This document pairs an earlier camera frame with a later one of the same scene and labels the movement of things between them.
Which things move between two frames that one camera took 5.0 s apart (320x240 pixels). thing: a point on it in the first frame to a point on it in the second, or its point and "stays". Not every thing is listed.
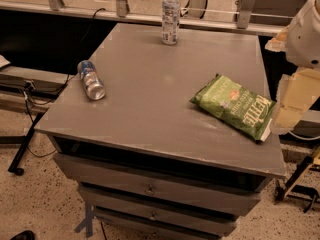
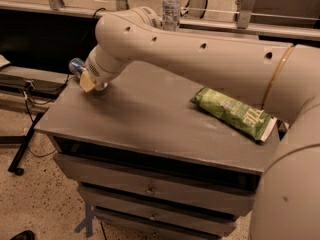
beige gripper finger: (296, 94) to (100, 69)
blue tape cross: (87, 222) stays
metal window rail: (247, 2) stays
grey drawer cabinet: (152, 165) stays
